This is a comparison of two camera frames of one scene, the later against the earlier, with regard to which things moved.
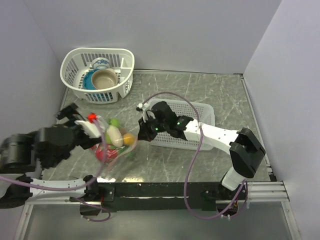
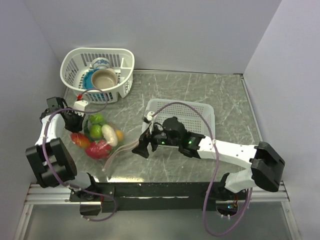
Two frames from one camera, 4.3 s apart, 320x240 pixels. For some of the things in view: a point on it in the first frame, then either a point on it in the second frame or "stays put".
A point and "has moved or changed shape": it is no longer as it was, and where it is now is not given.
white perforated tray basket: [200, 112] stays put
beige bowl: [104, 78] stays put
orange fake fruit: [129, 139] -> [120, 135]
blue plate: [87, 79] stays put
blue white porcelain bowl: [100, 63] stays put
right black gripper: [144, 134] -> [144, 141]
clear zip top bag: [118, 143] has moved or changed shape
